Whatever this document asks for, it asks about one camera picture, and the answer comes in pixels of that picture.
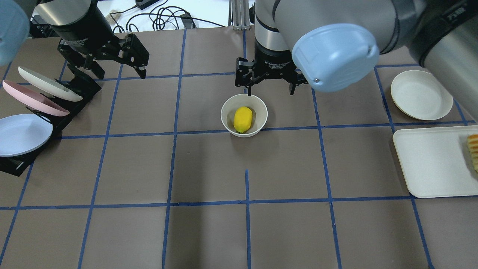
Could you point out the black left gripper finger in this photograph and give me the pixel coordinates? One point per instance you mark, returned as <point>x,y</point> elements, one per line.
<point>94,69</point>
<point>142,72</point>

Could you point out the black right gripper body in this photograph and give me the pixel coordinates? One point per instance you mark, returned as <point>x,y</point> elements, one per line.
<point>273,62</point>

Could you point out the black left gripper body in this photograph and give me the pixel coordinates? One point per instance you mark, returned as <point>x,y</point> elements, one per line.
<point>83,34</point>

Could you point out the white ribbed bowl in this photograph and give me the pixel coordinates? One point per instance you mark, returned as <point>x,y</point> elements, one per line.
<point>258,107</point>

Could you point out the yellow lemon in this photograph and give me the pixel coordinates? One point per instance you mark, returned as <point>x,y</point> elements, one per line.
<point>242,119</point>

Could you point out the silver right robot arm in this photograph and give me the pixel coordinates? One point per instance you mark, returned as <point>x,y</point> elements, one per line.
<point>331,44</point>

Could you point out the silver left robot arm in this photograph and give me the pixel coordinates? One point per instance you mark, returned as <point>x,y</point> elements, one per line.
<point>16,15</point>

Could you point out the black dish rack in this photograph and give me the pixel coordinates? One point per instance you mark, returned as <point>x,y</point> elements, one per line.
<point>16,165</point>

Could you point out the white plate in rack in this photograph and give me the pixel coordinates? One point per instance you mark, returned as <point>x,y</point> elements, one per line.
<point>48,85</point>

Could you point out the black power adapter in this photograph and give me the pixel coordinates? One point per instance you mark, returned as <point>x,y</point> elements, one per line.
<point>143,4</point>

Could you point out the pink plate in rack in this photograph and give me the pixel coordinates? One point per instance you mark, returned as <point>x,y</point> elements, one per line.
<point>33,99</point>

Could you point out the light blue plate in rack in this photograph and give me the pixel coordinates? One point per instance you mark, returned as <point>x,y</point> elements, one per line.
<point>23,133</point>

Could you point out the cream round plate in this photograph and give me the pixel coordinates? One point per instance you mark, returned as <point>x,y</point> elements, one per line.
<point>420,95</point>

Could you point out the white rectangular tray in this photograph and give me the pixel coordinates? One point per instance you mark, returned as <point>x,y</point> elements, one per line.
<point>436,162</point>

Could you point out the striped bread piece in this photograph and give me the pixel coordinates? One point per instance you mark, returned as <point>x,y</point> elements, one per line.
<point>472,145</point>

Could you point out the aluminium frame post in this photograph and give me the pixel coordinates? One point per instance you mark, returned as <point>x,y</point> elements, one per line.
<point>239,15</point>

